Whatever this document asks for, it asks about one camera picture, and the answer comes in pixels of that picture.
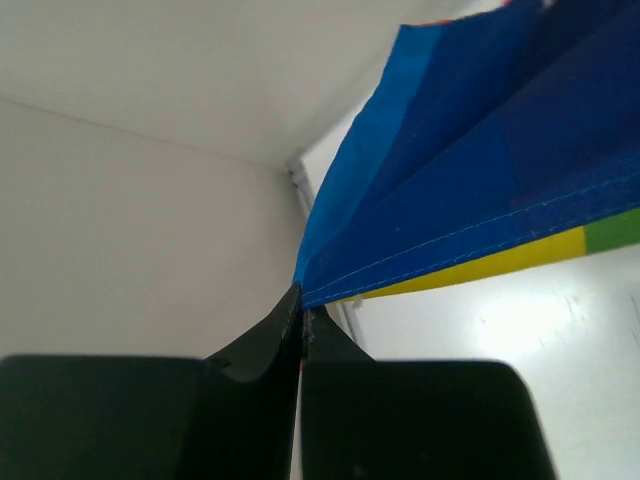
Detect rainbow striped shorts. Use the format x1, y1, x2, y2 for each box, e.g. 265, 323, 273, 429
294, 1, 639, 308

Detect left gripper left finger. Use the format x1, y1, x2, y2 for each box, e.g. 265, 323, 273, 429
1, 285, 301, 479

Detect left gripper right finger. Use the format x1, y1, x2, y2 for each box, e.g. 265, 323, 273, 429
301, 308, 556, 479

